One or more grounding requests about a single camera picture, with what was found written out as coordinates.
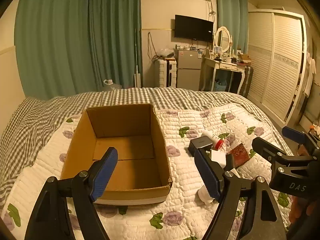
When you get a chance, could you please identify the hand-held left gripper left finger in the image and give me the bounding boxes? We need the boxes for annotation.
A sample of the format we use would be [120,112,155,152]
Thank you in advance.
[24,147,118,240]

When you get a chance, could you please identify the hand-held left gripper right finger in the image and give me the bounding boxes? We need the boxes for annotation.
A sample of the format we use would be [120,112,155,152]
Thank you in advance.
[194,149,288,240]

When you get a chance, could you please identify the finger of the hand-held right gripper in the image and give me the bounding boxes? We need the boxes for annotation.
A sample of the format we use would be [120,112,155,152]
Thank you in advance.
[282,126,313,145]
[252,137,288,165]

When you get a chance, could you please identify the black rectangular box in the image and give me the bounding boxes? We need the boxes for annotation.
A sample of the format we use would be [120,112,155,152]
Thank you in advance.
[187,136,213,157]

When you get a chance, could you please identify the white bottle with red cap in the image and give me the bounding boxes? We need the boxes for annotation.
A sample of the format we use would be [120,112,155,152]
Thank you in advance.
[201,129,224,151]

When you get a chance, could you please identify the brown cardboard box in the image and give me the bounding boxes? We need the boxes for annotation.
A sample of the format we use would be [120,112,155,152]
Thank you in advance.
[60,103,173,205]

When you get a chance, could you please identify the person's right hand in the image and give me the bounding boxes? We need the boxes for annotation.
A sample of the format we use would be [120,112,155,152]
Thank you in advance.
[289,195,317,225]

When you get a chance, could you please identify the small white box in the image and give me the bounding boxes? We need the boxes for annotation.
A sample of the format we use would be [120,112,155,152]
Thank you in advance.
[209,149,227,169]

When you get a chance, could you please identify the plain white bottle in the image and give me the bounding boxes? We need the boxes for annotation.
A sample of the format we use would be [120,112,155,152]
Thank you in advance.
[197,168,240,205]

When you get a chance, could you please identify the small black case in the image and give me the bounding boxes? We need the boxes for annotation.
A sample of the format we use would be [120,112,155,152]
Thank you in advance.
[225,154,236,172]

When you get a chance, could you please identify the reddish brown patterned box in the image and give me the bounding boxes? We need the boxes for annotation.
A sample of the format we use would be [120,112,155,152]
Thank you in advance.
[229,144,250,167]

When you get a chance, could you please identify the white floral quilt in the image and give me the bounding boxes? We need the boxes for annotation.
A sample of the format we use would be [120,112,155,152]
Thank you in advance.
[0,102,294,240]

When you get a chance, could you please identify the hanging white clothes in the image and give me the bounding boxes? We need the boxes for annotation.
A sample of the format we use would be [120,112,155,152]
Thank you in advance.
[304,52,317,97]

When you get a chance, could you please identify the dark suitcase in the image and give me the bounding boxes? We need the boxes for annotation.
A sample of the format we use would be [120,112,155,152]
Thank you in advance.
[239,65,254,98]

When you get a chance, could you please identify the white louvred wardrobe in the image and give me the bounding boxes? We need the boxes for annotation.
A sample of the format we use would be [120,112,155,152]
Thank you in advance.
[246,9,309,123]

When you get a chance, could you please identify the bed with floral quilt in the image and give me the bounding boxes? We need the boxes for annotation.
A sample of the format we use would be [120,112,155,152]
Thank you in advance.
[0,87,275,200]

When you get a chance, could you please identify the clear water jug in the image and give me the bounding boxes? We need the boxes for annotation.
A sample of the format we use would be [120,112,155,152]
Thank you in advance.
[102,79,123,92]

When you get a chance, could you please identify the white dressing table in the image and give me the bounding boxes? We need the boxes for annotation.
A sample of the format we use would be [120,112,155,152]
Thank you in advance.
[201,55,248,94]

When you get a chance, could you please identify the white mop pole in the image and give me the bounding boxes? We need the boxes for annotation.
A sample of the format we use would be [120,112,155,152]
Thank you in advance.
[134,29,142,88]

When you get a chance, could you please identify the silver small fridge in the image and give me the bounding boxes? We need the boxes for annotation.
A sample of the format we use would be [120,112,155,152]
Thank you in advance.
[176,49,204,88]

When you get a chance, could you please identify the white hard suitcase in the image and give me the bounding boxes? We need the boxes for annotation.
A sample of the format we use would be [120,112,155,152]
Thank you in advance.
[155,59,178,88]

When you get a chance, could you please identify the white oval vanity mirror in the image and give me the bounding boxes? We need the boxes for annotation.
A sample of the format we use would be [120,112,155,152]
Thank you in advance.
[214,26,232,54]

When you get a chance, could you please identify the clear plastic bag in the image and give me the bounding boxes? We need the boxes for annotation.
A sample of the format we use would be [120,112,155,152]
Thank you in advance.
[156,47,175,59]

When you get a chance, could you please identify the narrow teal curtain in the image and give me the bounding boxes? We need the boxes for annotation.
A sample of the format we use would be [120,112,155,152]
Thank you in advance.
[216,0,249,55]

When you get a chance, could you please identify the wide teal curtain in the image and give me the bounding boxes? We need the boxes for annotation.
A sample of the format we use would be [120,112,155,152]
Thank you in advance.
[87,0,143,92]
[15,0,92,100]

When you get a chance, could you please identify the dark wall cable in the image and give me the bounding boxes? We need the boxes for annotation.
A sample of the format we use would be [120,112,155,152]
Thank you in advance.
[147,32,157,60]

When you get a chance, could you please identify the black wall television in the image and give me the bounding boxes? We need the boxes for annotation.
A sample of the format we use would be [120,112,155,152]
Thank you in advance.
[174,14,214,42]

